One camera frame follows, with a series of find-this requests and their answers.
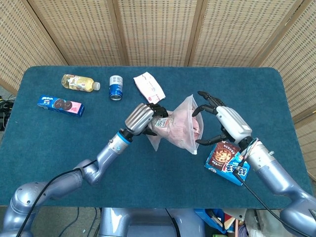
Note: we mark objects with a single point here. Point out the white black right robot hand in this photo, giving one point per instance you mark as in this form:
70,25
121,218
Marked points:
234,123

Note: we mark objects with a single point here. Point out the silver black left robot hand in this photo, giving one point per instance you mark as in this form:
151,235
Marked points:
139,118

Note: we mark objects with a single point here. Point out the translucent white zip bag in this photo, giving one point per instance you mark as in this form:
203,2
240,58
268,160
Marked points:
188,106

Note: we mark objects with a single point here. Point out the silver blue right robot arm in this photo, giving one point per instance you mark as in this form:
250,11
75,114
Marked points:
271,172

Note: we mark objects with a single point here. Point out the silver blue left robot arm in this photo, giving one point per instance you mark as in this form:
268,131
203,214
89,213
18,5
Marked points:
106,155

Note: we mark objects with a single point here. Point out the pink white tissue pack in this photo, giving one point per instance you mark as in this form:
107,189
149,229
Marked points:
148,86

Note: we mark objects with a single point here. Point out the blue drink can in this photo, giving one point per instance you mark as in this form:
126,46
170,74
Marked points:
116,87

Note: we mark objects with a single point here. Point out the blue chocolate chip cookie box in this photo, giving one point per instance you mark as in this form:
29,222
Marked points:
222,160

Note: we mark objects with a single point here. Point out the blue table cloth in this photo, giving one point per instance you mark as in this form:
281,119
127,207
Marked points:
148,172

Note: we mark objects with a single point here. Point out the yellow drink plastic bottle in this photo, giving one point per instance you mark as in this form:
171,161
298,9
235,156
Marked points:
77,83

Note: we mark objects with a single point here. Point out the blue sandwich cookie box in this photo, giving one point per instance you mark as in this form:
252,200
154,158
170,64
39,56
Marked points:
61,106

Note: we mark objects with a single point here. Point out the wicker wooden folding screen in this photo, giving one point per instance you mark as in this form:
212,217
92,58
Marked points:
158,32

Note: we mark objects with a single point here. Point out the blue storage bin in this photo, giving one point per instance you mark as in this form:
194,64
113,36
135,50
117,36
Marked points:
205,217

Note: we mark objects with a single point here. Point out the silver blue robot torso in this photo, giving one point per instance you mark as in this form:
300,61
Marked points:
138,222

